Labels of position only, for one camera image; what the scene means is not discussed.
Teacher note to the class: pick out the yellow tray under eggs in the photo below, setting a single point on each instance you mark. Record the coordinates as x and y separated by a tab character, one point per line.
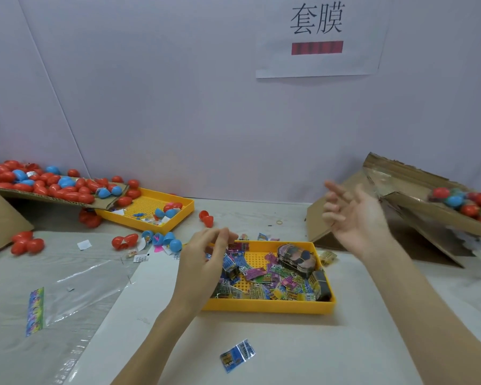
176	208

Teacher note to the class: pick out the person's left hand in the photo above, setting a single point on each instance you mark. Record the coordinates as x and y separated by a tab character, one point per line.
196	272

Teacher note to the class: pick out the blue packet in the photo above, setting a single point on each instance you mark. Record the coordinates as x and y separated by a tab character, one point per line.
237	355

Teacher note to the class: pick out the yellow label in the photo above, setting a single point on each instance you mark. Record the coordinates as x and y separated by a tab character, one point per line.
328	256

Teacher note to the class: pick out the person's left forearm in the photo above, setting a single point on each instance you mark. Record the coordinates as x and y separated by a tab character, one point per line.
156	353

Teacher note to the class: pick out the small white paper scrap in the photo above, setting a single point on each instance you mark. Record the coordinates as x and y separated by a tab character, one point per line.
84	244

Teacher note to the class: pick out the clear bag with coloured label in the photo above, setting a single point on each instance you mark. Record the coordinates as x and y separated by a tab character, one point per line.
72	300

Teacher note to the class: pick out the brown cardboard sheet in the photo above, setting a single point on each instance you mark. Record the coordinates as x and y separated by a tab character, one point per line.
44	196

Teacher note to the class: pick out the person's right hand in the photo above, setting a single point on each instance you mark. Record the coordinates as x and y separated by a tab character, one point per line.
357	220

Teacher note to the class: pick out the white crumpled plastic scraps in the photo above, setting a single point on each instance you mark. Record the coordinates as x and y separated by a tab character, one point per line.
477	244

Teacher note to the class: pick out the heap of plastic eggs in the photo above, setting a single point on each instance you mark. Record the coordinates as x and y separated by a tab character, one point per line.
465	203

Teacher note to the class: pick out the pile of plastic eggs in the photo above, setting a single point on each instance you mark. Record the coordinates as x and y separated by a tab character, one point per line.
64	188

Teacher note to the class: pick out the person's right forearm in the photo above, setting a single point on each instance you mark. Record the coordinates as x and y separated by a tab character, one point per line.
437	316

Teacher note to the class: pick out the white paper sign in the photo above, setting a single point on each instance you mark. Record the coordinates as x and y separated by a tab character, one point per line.
321	52

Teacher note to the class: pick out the torn flattened cardboard box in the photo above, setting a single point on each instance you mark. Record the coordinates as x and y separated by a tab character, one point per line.
401	176

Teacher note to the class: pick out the yellow plastic tray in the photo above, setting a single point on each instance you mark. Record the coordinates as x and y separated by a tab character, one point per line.
264	307

